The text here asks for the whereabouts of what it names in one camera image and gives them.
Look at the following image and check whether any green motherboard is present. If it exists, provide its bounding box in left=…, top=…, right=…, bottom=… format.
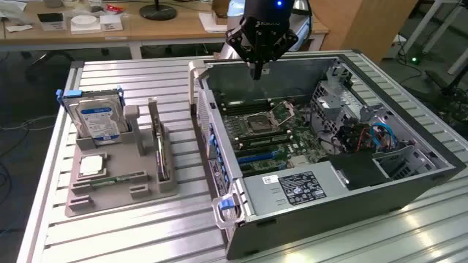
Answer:
left=219, top=100, right=329, bottom=178

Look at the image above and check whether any black open PC case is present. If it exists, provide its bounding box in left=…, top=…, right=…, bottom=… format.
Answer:
left=187, top=53, right=468, bottom=261

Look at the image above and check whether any perforated metal disk bay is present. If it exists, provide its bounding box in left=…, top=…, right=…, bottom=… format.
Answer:
left=311, top=79, right=367, bottom=132

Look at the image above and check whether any graphics card with metal bracket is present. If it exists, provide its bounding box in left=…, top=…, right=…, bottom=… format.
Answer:
left=147, top=98, right=172, bottom=183

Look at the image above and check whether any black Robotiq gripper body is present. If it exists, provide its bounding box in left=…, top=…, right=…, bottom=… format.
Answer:
left=239, top=0, right=293, bottom=64

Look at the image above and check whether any green RAM stick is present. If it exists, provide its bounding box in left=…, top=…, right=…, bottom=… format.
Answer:
left=89, top=174, right=139, bottom=188

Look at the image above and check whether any RAM stick with black chips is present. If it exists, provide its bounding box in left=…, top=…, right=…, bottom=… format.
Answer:
left=239, top=134, right=289, bottom=148

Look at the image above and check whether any blue wire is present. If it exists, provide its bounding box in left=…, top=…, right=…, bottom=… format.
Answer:
left=368, top=123, right=399, bottom=150

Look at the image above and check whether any grey parts rack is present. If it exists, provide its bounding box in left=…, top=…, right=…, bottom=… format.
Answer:
left=64, top=105, right=180, bottom=218

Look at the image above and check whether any CPU socket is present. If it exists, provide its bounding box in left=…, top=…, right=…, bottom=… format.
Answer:
left=245, top=111, right=275, bottom=131

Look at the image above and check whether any small white labelled box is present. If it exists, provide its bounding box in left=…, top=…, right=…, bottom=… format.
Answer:
left=99, top=14, right=124, bottom=32

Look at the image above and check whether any grey power supply unit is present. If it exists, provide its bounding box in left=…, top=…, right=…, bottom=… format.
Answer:
left=243, top=161, right=348, bottom=216

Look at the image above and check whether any brown cardboard box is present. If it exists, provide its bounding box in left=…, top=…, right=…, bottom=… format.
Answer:
left=211, top=0, right=231, bottom=26

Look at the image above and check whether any white booklet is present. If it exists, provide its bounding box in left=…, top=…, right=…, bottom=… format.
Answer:
left=197, top=12, right=229, bottom=33

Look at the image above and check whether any metal socket cover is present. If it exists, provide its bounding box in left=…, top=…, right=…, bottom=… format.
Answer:
left=269, top=100, right=296, bottom=127

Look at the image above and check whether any black round stand base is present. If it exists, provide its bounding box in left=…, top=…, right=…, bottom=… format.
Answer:
left=139, top=0, right=179, bottom=21

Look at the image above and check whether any wooden cabinet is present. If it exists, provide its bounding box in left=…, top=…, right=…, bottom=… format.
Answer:
left=308, top=0, right=420, bottom=64

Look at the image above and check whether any grey angled disk bay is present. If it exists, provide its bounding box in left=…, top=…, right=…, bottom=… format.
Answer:
left=372, top=145, right=440, bottom=181

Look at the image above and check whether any wooden desk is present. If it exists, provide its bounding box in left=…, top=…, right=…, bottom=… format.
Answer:
left=0, top=0, right=329, bottom=60

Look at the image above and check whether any white table frame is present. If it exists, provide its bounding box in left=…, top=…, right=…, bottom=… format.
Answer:
left=400, top=0, right=468, bottom=75

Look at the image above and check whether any white box with black top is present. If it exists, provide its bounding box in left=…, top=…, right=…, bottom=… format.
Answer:
left=36, top=13, right=69, bottom=31

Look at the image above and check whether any white floor socket box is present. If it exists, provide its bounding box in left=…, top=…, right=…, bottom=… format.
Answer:
left=391, top=35, right=409, bottom=60

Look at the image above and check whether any hard disk in blue caddy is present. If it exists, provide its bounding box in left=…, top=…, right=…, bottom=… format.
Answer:
left=55, top=85, right=127, bottom=145

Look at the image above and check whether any blue expansion slot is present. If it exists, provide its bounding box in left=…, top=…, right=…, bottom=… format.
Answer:
left=236, top=152, right=279, bottom=165

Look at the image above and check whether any silver CPU chip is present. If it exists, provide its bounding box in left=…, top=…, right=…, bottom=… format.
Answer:
left=79, top=156, right=105, bottom=176

